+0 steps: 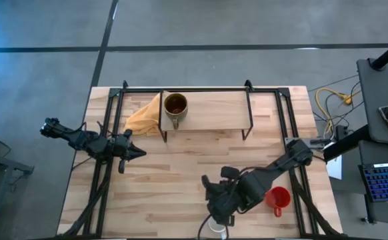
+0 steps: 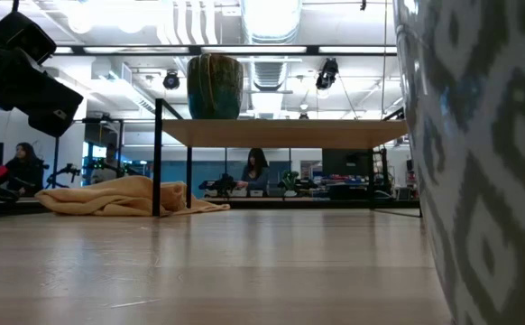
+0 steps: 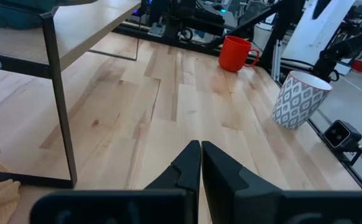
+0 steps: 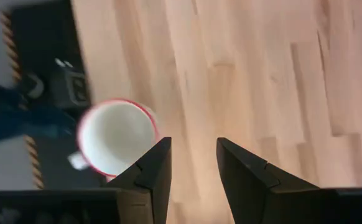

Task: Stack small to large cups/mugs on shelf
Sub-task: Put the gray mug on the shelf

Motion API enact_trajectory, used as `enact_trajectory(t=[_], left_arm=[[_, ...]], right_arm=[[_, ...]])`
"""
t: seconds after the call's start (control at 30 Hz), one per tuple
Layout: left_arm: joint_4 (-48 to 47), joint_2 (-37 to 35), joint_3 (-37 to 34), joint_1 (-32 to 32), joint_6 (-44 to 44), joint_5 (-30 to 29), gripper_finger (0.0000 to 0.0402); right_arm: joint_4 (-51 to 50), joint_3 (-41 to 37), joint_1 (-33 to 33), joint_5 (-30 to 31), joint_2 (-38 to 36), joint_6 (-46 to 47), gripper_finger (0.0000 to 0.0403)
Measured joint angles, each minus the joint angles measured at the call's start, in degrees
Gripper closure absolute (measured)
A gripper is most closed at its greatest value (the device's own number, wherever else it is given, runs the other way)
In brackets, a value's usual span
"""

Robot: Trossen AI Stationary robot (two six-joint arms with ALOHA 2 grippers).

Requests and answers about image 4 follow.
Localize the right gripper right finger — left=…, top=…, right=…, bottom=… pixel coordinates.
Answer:
left=216, top=137, right=322, bottom=224

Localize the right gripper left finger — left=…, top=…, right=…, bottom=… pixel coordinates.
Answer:
left=106, top=136, right=173, bottom=224

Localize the white patterned ceramic mug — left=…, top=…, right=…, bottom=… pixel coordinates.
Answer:
left=67, top=98, right=162, bottom=183

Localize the black power strip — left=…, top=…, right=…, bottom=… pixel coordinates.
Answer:
left=49, top=58, right=91, bottom=109

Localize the blue fabric object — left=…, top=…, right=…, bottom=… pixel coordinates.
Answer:
left=0, top=82, right=77, bottom=147

